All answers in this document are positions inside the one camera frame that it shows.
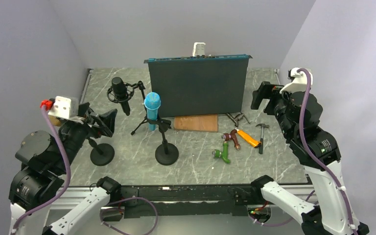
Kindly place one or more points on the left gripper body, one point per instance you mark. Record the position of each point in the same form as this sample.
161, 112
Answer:
76, 133

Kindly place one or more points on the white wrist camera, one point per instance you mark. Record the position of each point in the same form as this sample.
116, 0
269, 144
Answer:
300, 78
64, 107

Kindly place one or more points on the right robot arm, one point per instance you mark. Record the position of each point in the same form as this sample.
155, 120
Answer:
318, 152

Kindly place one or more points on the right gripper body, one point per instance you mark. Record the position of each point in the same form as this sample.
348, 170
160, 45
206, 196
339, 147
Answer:
275, 105

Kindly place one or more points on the maroon spray nozzle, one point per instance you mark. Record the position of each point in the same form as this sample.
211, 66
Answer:
232, 137

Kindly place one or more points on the orange utility knife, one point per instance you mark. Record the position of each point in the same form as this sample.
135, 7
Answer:
253, 142

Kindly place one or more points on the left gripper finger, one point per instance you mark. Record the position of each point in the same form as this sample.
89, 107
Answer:
84, 110
105, 123

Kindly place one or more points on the black condenser microphone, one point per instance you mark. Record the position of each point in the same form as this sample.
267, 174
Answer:
118, 93

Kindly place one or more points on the green spray nozzle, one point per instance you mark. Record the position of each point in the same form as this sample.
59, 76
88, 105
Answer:
222, 154

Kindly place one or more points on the dark grey upright panel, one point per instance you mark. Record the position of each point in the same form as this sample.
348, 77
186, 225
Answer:
199, 85

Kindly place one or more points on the metal locking pliers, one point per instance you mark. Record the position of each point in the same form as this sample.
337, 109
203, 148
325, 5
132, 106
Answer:
236, 119

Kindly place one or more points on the black front rail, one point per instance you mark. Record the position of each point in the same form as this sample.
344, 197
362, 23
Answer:
176, 200

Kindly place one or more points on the left round base mic stand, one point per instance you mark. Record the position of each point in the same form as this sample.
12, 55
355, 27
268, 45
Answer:
101, 154

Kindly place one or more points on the black round base mic stand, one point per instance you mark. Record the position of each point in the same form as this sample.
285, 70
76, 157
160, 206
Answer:
166, 153

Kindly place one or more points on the gold handheld microphone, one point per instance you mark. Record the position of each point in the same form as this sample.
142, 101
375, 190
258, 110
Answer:
55, 121

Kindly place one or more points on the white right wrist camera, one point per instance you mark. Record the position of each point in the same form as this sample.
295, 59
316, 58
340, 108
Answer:
300, 78

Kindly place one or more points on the brown wooden board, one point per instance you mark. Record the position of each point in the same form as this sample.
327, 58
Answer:
204, 123

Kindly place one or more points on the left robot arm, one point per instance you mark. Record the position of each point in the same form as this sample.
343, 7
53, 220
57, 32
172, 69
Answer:
46, 158

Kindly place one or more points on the black tripod shock mount stand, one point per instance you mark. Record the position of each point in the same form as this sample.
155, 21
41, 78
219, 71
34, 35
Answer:
137, 95

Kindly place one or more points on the white device behind panel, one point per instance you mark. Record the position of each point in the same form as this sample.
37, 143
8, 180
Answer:
198, 49

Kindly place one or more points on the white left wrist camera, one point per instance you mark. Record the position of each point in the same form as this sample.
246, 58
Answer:
64, 107

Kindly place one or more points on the blue handheld microphone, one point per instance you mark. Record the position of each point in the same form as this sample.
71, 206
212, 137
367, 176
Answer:
152, 103

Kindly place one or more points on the small black hammer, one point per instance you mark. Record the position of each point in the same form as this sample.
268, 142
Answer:
263, 126

